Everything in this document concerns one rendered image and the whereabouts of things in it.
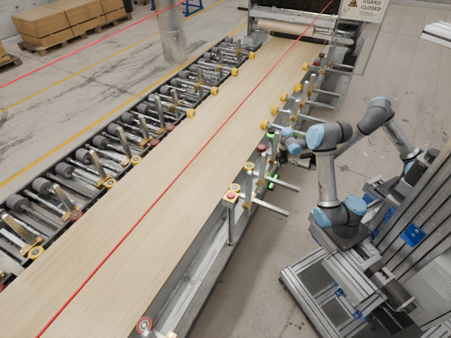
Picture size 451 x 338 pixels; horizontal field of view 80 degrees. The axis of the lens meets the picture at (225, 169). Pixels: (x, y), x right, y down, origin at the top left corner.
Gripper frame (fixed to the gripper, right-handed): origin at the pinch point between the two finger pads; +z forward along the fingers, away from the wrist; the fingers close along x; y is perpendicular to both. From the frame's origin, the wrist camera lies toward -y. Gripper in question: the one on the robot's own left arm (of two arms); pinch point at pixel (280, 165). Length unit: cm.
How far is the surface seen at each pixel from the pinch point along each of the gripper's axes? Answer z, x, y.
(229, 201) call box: -25, -31, 57
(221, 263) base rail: 26, -35, 70
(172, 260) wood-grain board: 6, -62, 80
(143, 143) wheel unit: 9, -118, -21
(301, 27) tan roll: -14, 25, -253
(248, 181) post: -13.7, -21.9, 30.8
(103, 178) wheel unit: 8, -133, 22
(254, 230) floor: 96, -14, -1
